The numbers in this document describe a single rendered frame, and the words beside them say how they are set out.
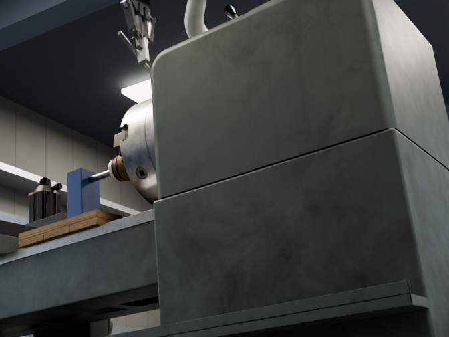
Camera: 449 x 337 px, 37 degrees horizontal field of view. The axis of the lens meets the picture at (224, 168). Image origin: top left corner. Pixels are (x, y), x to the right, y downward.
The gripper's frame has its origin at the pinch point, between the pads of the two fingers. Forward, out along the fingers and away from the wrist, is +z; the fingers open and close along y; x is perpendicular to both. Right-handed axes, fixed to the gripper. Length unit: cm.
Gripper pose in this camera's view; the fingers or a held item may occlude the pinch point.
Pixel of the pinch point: (141, 51)
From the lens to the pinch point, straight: 184.9
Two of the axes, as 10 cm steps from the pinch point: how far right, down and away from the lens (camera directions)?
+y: -5.4, -2.7, -8.0
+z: 1.2, 9.1, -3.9
